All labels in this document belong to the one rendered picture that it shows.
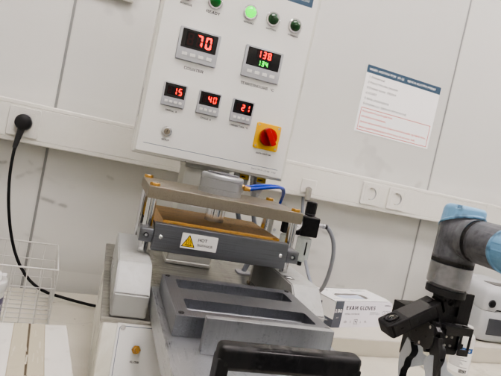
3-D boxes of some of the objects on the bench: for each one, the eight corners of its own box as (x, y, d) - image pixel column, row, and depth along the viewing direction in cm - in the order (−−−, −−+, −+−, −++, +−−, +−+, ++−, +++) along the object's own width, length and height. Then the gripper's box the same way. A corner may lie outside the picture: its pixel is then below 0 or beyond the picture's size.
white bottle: (446, 374, 124) (459, 320, 123) (467, 383, 121) (480, 327, 120) (441, 379, 120) (455, 323, 119) (463, 388, 117) (476, 330, 116)
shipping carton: (-21, 373, 79) (-11, 319, 78) (62, 375, 84) (72, 325, 83) (-46, 442, 62) (-34, 375, 61) (61, 441, 66) (73, 378, 66)
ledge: (255, 309, 145) (259, 294, 145) (464, 327, 176) (467, 315, 176) (300, 352, 118) (303, 335, 117) (538, 365, 148) (542, 351, 148)
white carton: (302, 311, 137) (308, 286, 137) (358, 311, 150) (364, 288, 150) (330, 327, 127) (336, 301, 127) (388, 327, 140) (394, 302, 140)
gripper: (497, 304, 84) (468, 418, 85) (443, 279, 97) (420, 379, 99) (456, 297, 81) (427, 415, 82) (407, 273, 95) (383, 375, 96)
